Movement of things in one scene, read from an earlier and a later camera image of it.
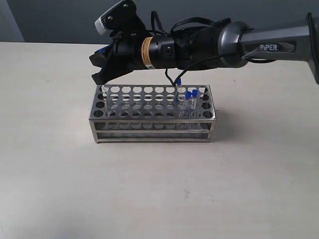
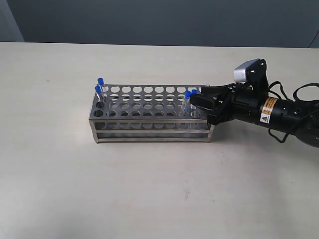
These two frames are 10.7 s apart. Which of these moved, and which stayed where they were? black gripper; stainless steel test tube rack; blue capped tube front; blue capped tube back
Moved: blue capped tube back; black gripper; blue capped tube front
Stayed: stainless steel test tube rack
